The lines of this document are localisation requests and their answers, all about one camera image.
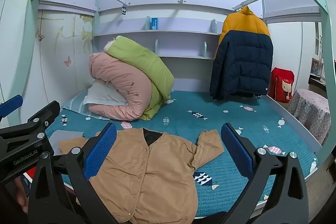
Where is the yellow and navy puffer jacket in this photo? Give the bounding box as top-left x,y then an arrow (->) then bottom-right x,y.
209,6 -> 274,101

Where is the white wardrobe with butterfly decals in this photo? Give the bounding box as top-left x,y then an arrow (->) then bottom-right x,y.
0,0 -> 95,125

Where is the grey cloth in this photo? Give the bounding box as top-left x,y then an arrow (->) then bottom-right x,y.
49,130 -> 84,155

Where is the tan cardigan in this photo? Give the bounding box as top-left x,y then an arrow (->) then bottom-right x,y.
58,127 -> 225,223

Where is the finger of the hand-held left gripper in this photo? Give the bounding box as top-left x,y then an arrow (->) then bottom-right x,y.
0,95 -> 24,119
26,101 -> 61,133

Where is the blue striped pillow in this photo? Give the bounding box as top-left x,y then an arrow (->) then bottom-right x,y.
62,89 -> 105,118

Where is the lilac wall shelf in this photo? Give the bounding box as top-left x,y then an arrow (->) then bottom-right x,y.
93,18 -> 223,60

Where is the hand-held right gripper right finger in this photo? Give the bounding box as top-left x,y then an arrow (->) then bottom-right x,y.
220,123 -> 309,224

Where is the teal printed bed sheet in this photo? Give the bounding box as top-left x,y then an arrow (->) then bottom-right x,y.
46,90 -> 319,219

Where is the red bag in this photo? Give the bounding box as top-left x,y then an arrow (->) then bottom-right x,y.
267,67 -> 295,103

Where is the white pillow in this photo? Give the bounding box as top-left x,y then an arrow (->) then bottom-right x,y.
83,80 -> 129,109

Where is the clothes hanger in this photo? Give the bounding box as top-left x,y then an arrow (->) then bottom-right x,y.
224,5 -> 248,16

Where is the green quilt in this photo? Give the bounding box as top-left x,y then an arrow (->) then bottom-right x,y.
104,36 -> 175,121

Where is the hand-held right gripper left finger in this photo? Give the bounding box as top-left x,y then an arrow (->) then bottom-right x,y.
28,122 -> 118,224

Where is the patterned cloth-covered stool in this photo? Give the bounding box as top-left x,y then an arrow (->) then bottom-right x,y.
286,89 -> 331,146

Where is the pink quilt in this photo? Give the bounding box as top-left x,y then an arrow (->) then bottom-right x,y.
88,53 -> 153,121

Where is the person's left hand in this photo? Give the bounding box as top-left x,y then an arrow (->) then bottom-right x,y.
14,178 -> 29,214

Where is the small framed picture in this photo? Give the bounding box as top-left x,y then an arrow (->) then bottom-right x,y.
310,57 -> 323,76

